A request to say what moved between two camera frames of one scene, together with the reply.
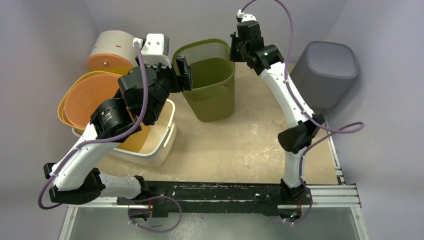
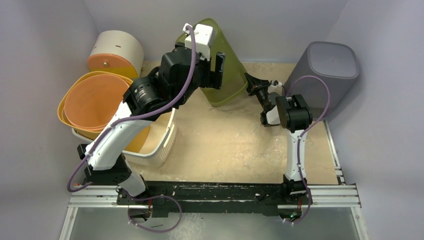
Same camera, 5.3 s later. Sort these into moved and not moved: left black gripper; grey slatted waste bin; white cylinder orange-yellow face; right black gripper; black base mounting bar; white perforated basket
Moved: right black gripper; left black gripper
Not moved: white cylinder orange-yellow face; white perforated basket; black base mounting bar; grey slatted waste bin
